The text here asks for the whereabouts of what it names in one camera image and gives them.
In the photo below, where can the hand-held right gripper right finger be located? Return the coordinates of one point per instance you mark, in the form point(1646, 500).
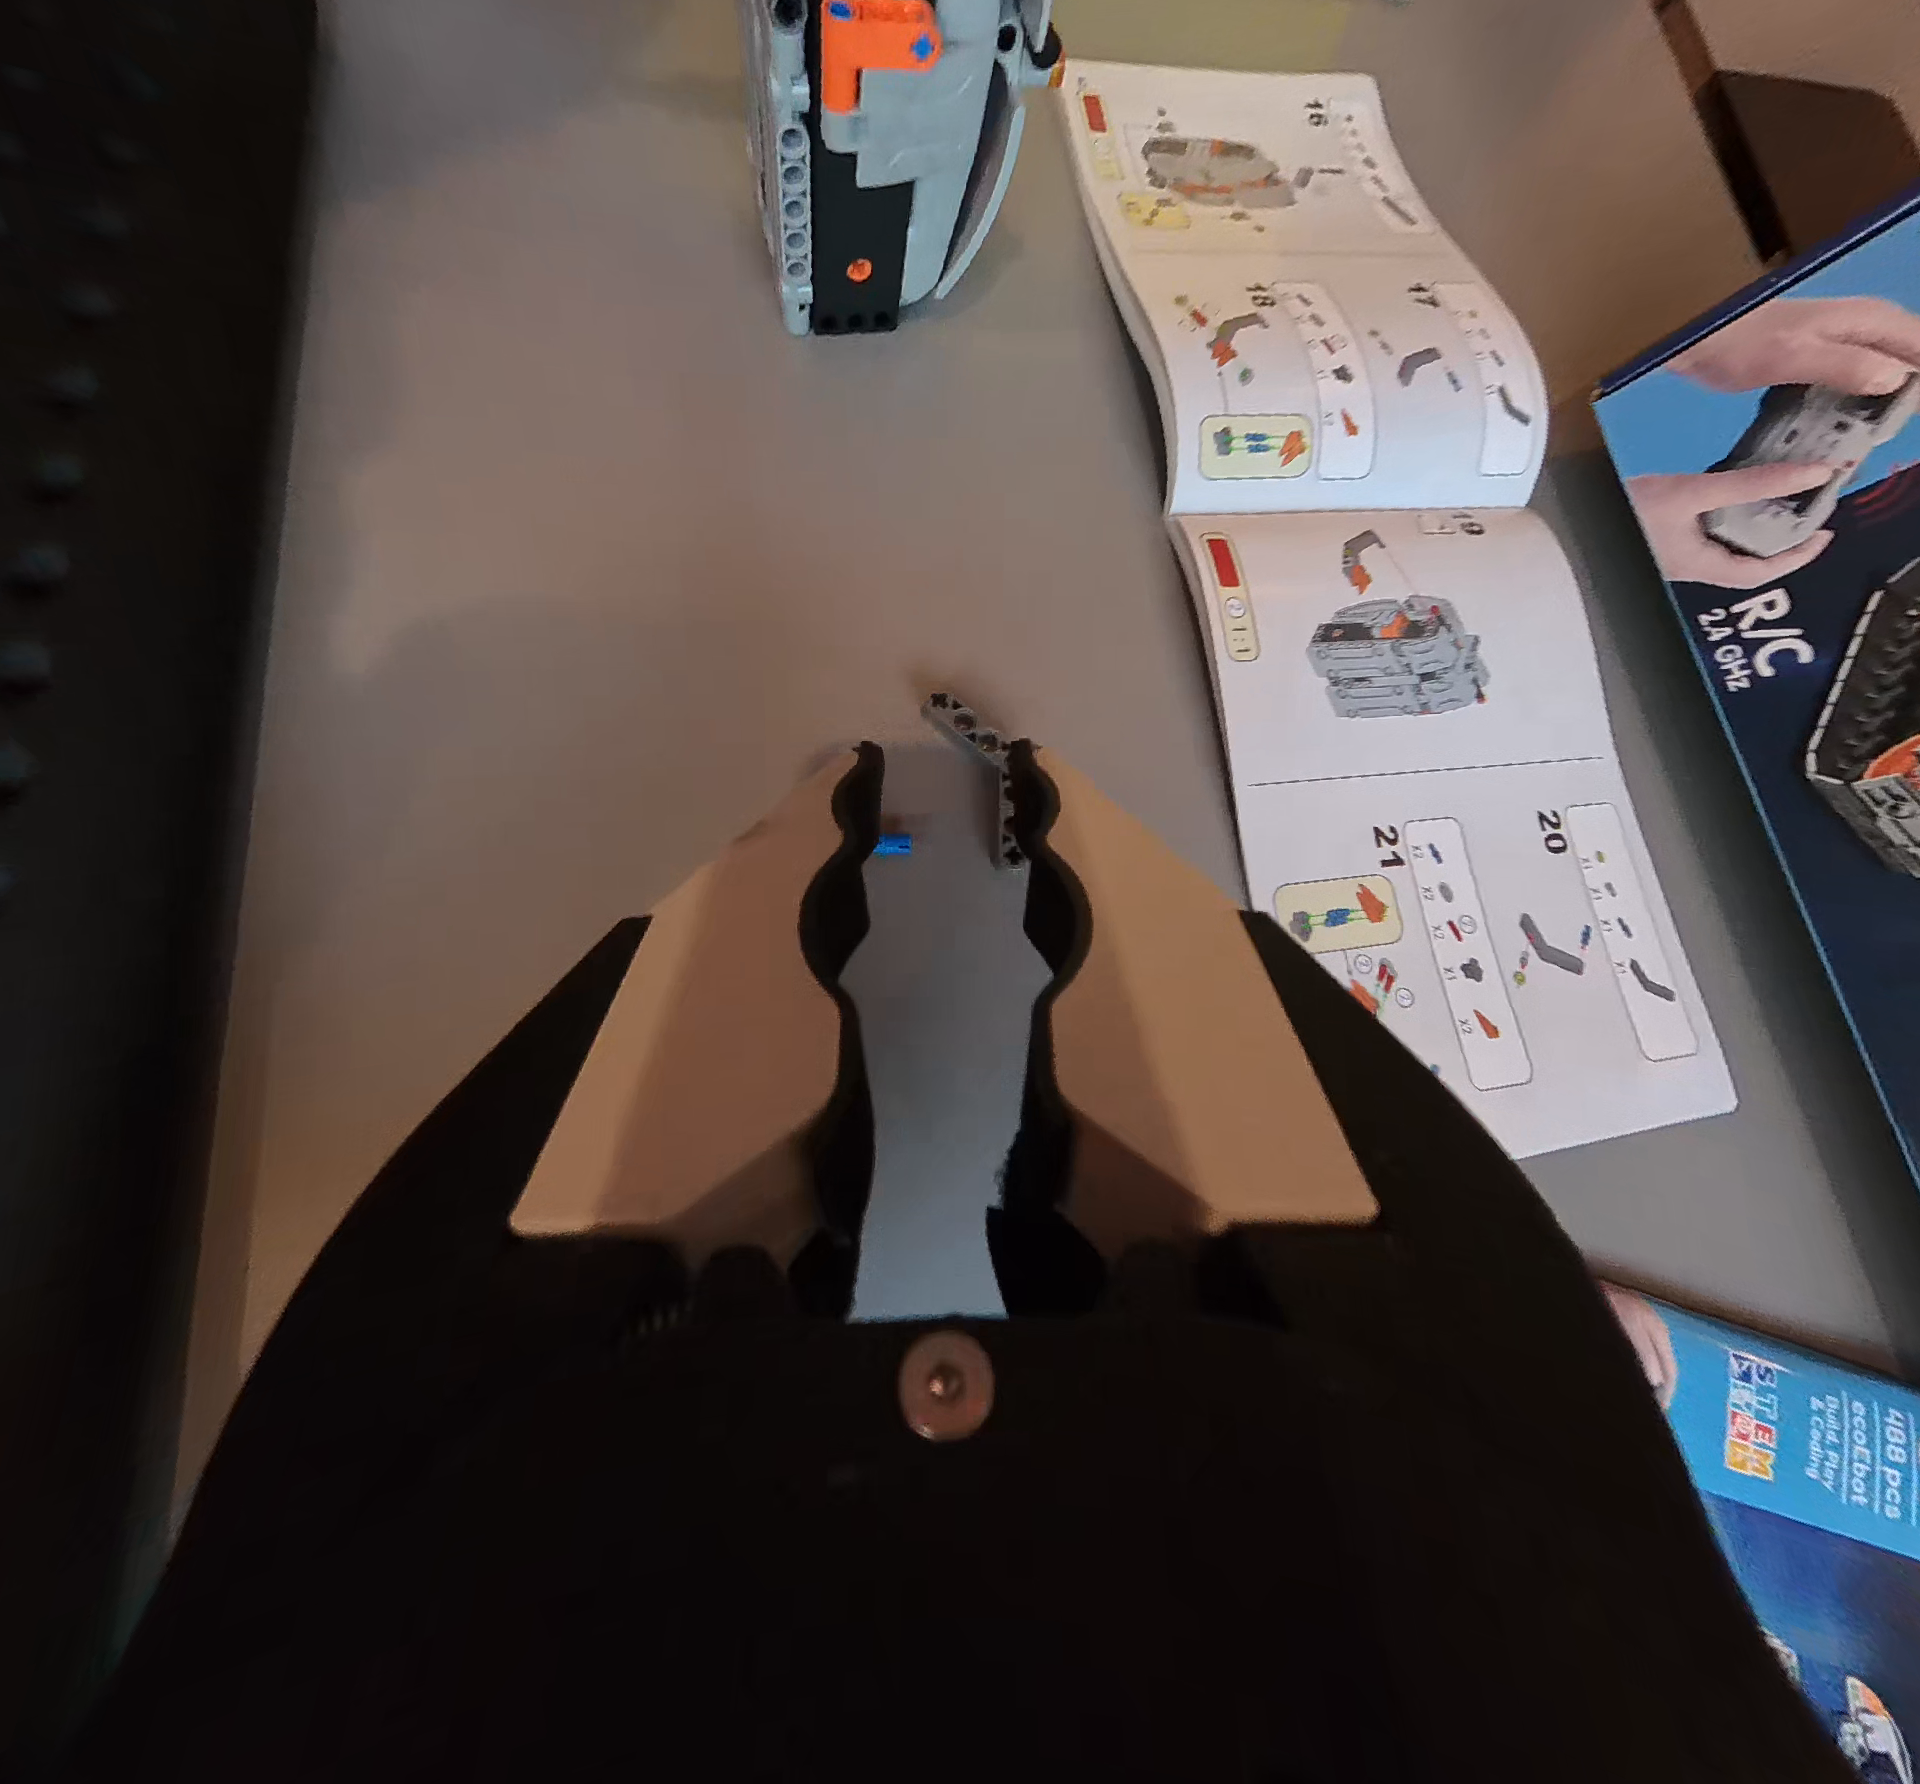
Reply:
point(1199, 1064)

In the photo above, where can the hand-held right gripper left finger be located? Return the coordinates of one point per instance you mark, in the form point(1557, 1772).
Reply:
point(675, 1064)

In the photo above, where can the grey bent beam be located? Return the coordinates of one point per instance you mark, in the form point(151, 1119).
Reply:
point(976, 730)

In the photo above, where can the grey toy robot assembly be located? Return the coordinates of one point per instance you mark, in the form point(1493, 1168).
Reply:
point(899, 118)

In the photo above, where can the grey desk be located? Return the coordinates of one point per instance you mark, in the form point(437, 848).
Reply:
point(601, 538)

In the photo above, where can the open white instruction booklet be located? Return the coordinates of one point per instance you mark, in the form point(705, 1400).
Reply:
point(1425, 763)

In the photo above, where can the blue robot kit box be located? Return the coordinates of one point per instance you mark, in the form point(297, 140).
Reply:
point(1769, 704)

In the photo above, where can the blue cover booklet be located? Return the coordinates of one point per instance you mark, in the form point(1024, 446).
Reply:
point(1830, 1544)

